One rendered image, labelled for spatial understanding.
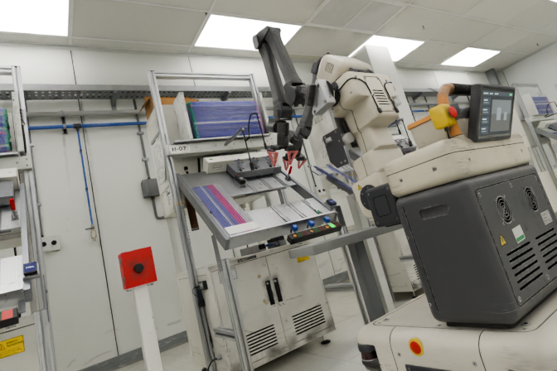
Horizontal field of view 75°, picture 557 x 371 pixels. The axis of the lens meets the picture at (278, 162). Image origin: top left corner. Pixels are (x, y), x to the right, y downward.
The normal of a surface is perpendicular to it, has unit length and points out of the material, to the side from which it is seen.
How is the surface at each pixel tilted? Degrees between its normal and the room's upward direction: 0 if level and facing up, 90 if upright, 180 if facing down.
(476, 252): 90
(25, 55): 90
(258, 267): 90
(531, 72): 90
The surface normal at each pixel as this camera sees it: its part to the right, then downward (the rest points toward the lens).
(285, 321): 0.50, -0.31
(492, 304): -0.80, 0.09
